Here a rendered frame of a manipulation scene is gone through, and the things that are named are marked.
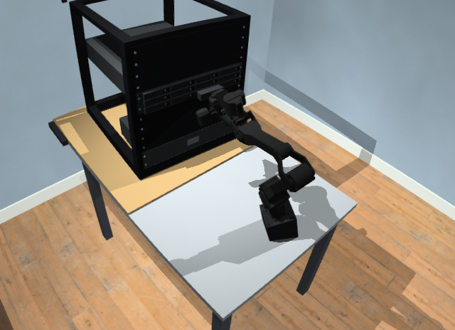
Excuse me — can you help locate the black rack frame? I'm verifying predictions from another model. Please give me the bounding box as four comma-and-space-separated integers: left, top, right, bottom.
70, 0, 251, 180

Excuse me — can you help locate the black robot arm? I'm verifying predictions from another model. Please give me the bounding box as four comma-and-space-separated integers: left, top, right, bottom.
208, 89, 315, 221

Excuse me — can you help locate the tan wooden board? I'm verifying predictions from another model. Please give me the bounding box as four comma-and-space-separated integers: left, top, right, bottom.
53, 103, 255, 215

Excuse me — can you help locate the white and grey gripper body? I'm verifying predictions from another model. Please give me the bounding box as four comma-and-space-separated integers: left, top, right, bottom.
196, 89, 246, 127

